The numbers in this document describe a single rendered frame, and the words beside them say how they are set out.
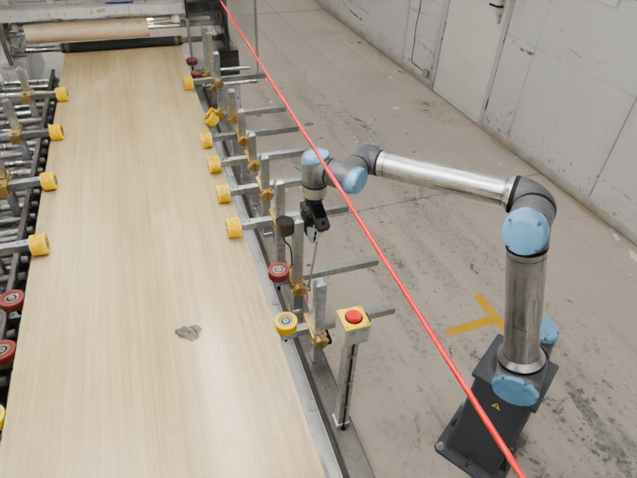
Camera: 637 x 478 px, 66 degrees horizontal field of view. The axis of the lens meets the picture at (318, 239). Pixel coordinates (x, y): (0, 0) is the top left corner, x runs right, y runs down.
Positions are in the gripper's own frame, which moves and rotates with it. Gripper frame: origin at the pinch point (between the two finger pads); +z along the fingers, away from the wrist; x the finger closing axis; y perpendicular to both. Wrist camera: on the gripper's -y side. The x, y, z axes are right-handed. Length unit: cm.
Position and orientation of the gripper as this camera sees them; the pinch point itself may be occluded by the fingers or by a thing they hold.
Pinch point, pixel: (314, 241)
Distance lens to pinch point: 183.6
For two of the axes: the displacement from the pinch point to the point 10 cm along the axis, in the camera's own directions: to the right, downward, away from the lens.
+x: -9.5, 1.8, -2.6
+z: -0.4, 7.6, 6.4
